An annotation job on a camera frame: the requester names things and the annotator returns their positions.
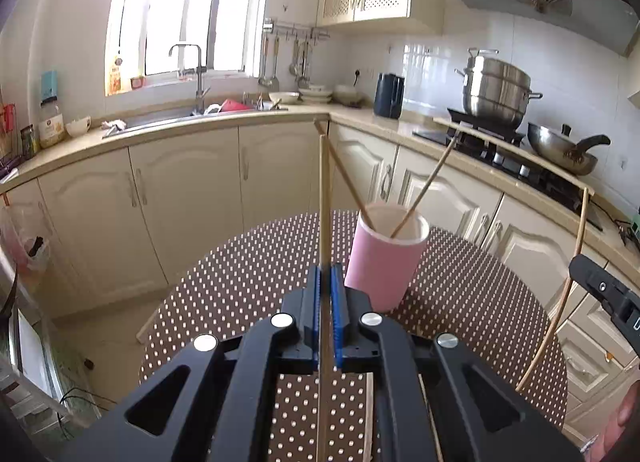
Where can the chrome faucet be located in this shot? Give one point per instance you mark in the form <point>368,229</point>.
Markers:
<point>200,71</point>

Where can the red dish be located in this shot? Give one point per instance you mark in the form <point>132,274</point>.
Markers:
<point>232,105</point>

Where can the yellow bottle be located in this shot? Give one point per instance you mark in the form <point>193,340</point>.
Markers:
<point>115,76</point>

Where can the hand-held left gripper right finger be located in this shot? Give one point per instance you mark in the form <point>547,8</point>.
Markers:
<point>336,317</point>

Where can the utensil rail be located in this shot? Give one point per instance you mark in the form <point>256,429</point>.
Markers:
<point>295,30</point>

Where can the steel wok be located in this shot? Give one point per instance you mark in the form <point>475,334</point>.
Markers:
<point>560,146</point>

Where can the hanging ladle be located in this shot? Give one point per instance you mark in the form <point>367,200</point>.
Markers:
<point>267,71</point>
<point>302,66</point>

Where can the black kettle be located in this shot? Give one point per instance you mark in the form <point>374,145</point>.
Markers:
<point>389,96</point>

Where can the person's right hand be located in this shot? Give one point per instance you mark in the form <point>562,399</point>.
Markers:
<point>622,422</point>

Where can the long wooden chopstick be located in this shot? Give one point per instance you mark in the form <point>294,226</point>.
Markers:
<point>430,417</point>
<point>583,212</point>
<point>345,176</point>
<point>370,417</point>
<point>425,187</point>
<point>325,202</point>

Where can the steel steamer pot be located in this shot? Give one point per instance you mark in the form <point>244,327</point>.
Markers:
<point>495,91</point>

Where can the metal appliance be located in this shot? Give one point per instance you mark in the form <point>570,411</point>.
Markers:
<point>30,367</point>

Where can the steel sink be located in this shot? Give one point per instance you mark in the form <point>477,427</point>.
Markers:
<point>165,119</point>

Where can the window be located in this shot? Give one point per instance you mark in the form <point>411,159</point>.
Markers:
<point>170,1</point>

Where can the blue box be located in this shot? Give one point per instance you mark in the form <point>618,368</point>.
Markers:
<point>49,85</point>

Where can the brown polka dot tablecloth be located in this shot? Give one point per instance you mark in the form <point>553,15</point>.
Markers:
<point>225,292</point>

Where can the white rag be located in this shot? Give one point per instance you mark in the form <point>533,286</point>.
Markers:
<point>112,126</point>

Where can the dark packet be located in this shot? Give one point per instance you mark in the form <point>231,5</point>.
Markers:
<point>29,141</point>

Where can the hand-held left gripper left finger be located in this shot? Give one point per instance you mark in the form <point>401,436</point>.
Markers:
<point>235,382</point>

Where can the small white bowl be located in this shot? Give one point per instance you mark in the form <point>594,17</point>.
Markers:
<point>78,127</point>

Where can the jar with white lid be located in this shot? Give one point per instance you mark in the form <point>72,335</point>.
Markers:
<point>51,126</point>

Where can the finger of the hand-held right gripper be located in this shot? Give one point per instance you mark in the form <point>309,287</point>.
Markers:
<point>612,299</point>

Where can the pink cup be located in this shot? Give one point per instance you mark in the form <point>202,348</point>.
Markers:
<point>380,267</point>

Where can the cream base cabinet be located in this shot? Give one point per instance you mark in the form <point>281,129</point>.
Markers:
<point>185,202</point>

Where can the clear plastic bag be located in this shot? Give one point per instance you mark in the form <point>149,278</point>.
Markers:
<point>22,247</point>

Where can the black gas stove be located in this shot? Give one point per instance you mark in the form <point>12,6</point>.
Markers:
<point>505,156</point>

